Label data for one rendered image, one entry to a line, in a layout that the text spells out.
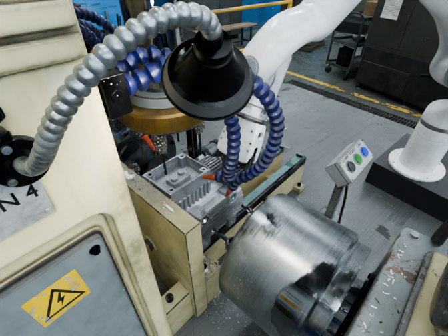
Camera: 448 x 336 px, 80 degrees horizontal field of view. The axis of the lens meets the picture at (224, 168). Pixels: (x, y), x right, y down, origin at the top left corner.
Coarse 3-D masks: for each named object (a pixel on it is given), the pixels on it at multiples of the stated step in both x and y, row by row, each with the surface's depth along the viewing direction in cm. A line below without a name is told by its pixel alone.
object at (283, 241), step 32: (256, 224) 48; (288, 224) 47; (320, 224) 48; (224, 256) 50; (256, 256) 46; (288, 256) 44; (320, 256) 43; (352, 256) 44; (224, 288) 51; (256, 288) 45; (288, 288) 42; (320, 288) 40; (352, 288) 45; (256, 320) 48; (288, 320) 42; (320, 320) 40
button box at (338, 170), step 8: (352, 144) 84; (360, 144) 83; (344, 152) 81; (352, 152) 79; (360, 152) 81; (336, 160) 78; (344, 160) 76; (352, 160) 78; (368, 160) 82; (328, 168) 78; (336, 168) 76; (344, 168) 75; (360, 168) 78; (336, 176) 77; (344, 176) 75; (352, 176) 75; (336, 184) 78; (344, 184) 76
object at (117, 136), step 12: (108, 120) 78; (120, 132) 73; (120, 144) 72; (132, 144) 75; (144, 144) 78; (168, 144) 85; (120, 156) 74; (132, 156) 76; (156, 156) 82; (168, 156) 80; (132, 168) 75; (144, 168) 82
